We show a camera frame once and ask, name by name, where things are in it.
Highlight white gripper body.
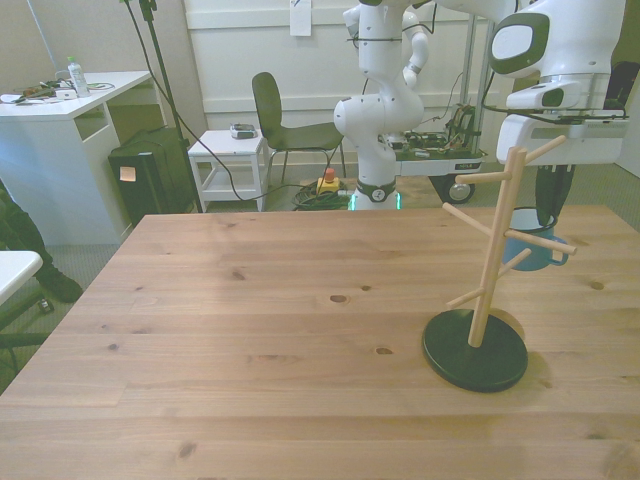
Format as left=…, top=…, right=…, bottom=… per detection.
left=495, top=113, right=627, bottom=167

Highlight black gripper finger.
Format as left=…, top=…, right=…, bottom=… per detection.
left=553, top=165, right=577, bottom=222
left=535, top=166, right=558, bottom=227

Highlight blue enamel mug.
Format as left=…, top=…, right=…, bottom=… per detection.
left=500, top=206, right=572, bottom=273

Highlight wooden mug tree black base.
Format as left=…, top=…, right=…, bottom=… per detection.
left=421, top=134, right=579, bottom=394

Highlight wheeled electronics cart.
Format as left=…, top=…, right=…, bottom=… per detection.
left=383, top=13, right=490, bottom=205

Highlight yellow emergency stop button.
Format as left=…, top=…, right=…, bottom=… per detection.
left=317, top=168, right=342, bottom=197

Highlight dark green chair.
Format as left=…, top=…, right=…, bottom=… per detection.
left=250, top=71, right=345, bottom=187

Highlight white square stool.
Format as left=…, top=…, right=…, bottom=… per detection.
left=187, top=129, right=269, bottom=212

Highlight black tripod stand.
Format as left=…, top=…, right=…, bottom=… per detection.
left=118, top=0, right=204, bottom=214

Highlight black computer tower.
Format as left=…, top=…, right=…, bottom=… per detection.
left=107, top=128, right=197, bottom=227

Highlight clear plastic bottle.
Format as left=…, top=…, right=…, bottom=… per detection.
left=66, top=55, right=92, bottom=99

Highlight white desk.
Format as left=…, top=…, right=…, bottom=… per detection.
left=0, top=70, right=167, bottom=247

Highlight person leg dark trousers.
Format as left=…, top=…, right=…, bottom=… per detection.
left=0, top=178, right=84, bottom=304

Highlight white side table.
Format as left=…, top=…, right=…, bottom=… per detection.
left=0, top=249, right=45, bottom=307

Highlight black cable on robot arm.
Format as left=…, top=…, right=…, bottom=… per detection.
left=481, top=64, right=630, bottom=123

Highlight coiled green black cables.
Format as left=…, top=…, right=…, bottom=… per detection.
left=291, top=178, right=359, bottom=212

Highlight white paper on wall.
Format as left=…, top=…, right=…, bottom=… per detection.
left=289, top=0, right=313, bottom=38

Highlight black tripod cable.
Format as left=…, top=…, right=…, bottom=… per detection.
left=123, top=0, right=321, bottom=204

